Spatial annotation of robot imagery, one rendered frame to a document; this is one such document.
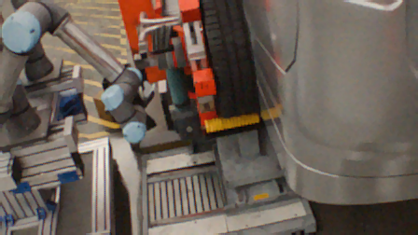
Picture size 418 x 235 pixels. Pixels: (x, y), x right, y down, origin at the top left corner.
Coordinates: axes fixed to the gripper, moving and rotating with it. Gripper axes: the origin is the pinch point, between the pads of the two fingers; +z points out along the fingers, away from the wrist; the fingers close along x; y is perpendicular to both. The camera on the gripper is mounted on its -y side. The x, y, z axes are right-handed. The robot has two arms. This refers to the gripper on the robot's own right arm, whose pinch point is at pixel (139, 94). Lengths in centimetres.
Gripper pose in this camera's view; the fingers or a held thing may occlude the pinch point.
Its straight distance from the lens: 183.7
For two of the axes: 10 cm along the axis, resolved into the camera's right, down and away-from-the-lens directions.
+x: -8.6, 4.9, 1.3
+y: -4.9, -7.4, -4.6
